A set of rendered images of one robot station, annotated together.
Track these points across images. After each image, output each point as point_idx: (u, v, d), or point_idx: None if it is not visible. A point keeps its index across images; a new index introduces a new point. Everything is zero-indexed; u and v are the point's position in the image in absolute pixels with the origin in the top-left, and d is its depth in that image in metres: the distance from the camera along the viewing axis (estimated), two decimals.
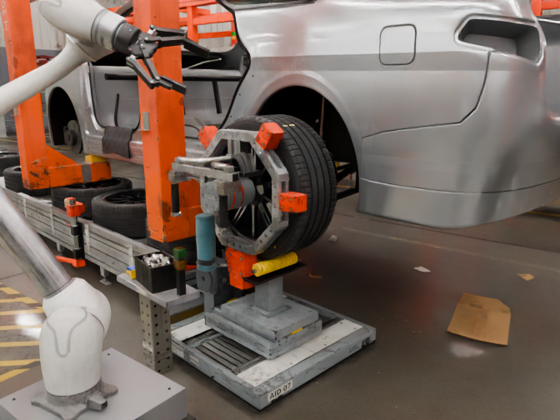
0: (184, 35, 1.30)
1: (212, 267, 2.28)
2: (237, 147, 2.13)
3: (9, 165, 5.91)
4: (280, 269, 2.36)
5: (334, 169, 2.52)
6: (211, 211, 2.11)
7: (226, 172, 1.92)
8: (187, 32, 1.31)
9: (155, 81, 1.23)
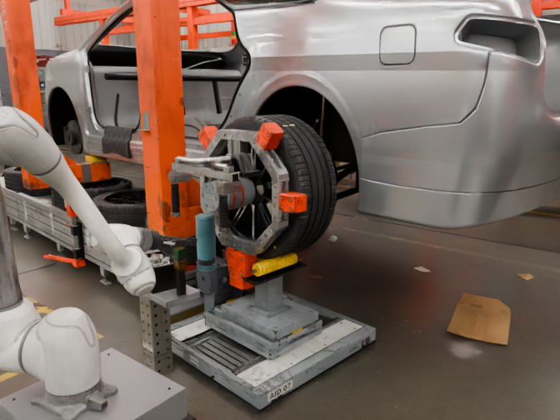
0: (183, 245, 1.94)
1: (212, 267, 2.28)
2: (237, 147, 2.13)
3: (9, 165, 5.91)
4: (280, 269, 2.36)
5: (334, 169, 2.52)
6: (211, 211, 2.11)
7: (226, 172, 1.92)
8: (185, 245, 1.93)
9: None
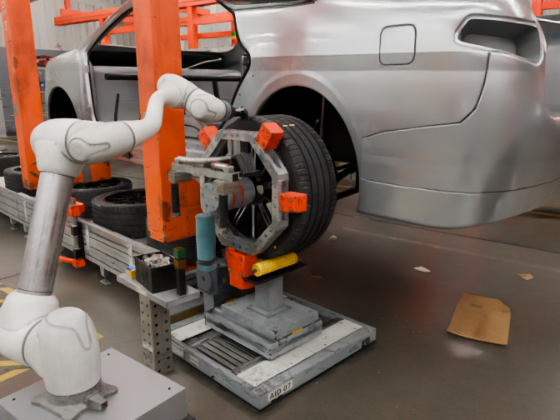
0: None
1: (212, 267, 2.28)
2: (237, 147, 2.13)
3: (9, 165, 5.91)
4: (280, 269, 2.36)
5: (334, 169, 2.52)
6: (211, 211, 2.11)
7: (226, 172, 1.92)
8: None
9: None
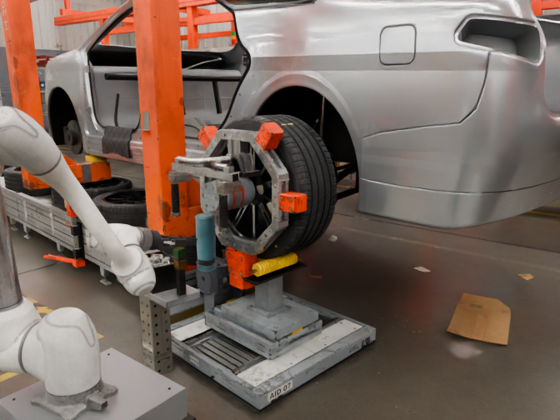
0: (183, 245, 1.94)
1: (212, 267, 2.28)
2: (237, 147, 2.13)
3: (9, 165, 5.91)
4: (280, 269, 2.36)
5: (334, 169, 2.52)
6: (211, 211, 2.11)
7: (226, 172, 1.92)
8: (185, 245, 1.93)
9: None
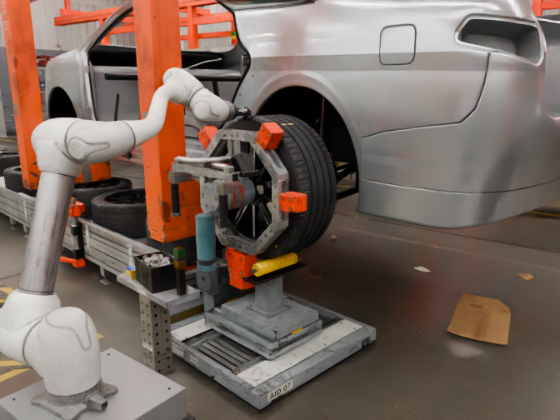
0: None
1: (212, 267, 2.28)
2: (237, 147, 2.13)
3: (9, 165, 5.91)
4: (280, 269, 2.36)
5: (334, 169, 2.52)
6: (211, 211, 2.11)
7: (226, 172, 1.92)
8: None
9: None
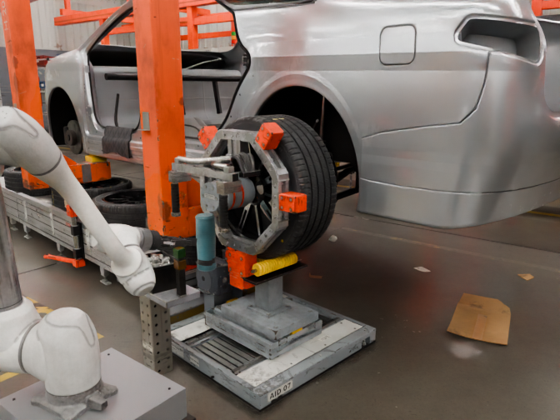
0: (182, 246, 1.94)
1: (212, 267, 2.28)
2: (237, 147, 2.13)
3: (9, 165, 5.91)
4: (280, 269, 2.36)
5: (334, 169, 2.52)
6: (211, 211, 2.11)
7: (226, 172, 1.92)
8: (184, 245, 1.93)
9: None
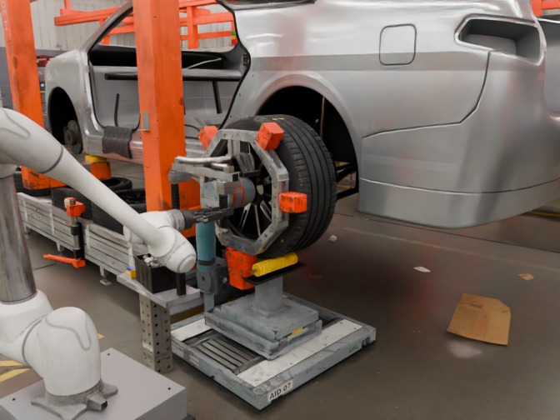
0: (209, 207, 1.94)
1: (212, 267, 2.28)
2: (237, 147, 2.13)
3: None
4: (280, 269, 2.36)
5: (334, 169, 2.52)
6: None
7: (226, 172, 1.92)
8: (207, 207, 1.94)
9: (221, 212, 1.89)
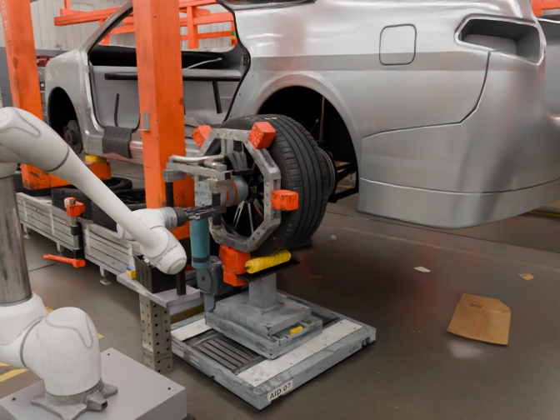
0: (202, 205, 1.97)
1: (207, 265, 2.31)
2: (230, 147, 2.17)
3: None
4: (273, 267, 2.40)
5: (334, 169, 2.52)
6: None
7: (218, 170, 1.95)
8: (200, 206, 1.98)
9: (212, 210, 1.92)
